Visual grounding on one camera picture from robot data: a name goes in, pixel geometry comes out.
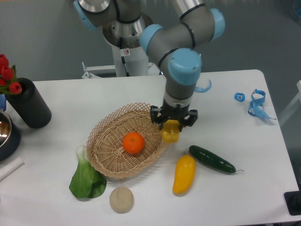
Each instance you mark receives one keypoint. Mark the orange fruit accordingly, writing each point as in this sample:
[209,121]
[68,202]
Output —
[133,142]

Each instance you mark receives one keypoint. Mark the black cylindrical vase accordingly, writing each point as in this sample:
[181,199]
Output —
[30,105]

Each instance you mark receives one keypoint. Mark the dark green cucumber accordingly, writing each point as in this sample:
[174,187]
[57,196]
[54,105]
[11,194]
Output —
[212,160]

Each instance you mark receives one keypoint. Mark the blue tangled ribbon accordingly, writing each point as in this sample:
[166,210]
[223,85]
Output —
[256,108]

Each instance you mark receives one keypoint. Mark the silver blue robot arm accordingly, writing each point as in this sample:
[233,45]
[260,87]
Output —
[172,49]

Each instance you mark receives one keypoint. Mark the small blue tape roll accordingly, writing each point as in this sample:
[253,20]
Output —
[239,97]

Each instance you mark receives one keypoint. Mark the red tulip flowers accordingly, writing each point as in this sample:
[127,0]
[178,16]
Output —
[9,85]

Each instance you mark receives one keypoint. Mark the yellow bell pepper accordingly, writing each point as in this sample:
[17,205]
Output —
[170,131]

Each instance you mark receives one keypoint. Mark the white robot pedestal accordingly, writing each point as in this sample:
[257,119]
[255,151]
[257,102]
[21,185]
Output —
[129,57]

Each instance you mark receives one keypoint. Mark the woven wicker basket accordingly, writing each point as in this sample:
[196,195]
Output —
[104,145]

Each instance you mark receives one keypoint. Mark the blue ribbon strip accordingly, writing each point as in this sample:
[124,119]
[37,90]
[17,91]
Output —
[203,90]

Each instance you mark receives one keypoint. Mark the white flat bar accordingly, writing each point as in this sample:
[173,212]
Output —
[10,167]

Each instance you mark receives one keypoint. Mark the black device at edge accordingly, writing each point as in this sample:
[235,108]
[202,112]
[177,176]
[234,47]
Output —
[293,202]

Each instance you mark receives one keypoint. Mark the beige steamed bun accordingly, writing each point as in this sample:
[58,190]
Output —
[121,200]

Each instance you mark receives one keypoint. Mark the yellow squash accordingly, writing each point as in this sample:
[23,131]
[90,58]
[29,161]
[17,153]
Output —
[184,174]

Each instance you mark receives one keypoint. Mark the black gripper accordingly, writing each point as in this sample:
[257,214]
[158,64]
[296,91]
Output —
[185,117]

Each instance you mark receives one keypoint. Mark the green bok choy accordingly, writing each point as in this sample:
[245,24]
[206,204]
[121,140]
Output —
[86,182]

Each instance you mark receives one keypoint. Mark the dark metal bowl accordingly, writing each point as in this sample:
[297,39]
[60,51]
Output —
[9,136]

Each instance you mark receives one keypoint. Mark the blue object at left edge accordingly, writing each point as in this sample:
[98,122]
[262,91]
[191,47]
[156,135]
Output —
[3,104]

